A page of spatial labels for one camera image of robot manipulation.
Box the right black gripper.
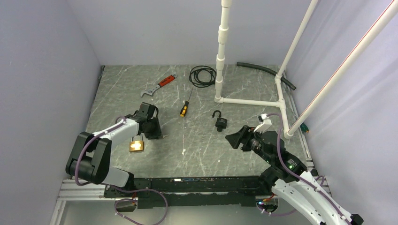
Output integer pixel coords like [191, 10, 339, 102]
[225, 124, 273, 164]

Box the black padlock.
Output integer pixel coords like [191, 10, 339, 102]
[212, 110, 227, 132]

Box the brass padlock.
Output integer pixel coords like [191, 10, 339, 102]
[129, 135, 145, 153]

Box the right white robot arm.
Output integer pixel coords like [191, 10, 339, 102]
[225, 126, 364, 225]

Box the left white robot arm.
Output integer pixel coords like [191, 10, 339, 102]
[65, 102, 163, 197]

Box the yellow black screwdriver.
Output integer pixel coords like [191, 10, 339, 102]
[180, 89, 193, 117]

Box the green orange screwdriver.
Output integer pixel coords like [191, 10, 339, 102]
[300, 123, 310, 133]

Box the black foam tube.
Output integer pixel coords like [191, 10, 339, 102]
[237, 61, 297, 91]

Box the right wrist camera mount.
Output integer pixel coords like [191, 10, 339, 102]
[254, 113, 272, 134]

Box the red handled adjustable wrench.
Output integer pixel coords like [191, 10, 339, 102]
[140, 74, 178, 97]

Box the white PVC pipe frame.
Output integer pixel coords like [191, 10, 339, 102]
[214, 0, 398, 140]

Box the coiled black cable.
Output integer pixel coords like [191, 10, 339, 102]
[189, 65, 217, 89]

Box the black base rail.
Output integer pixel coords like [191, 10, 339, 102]
[104, 176, 272, 209]

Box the purple cable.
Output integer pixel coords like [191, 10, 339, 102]
[114, 188, 168, 225]

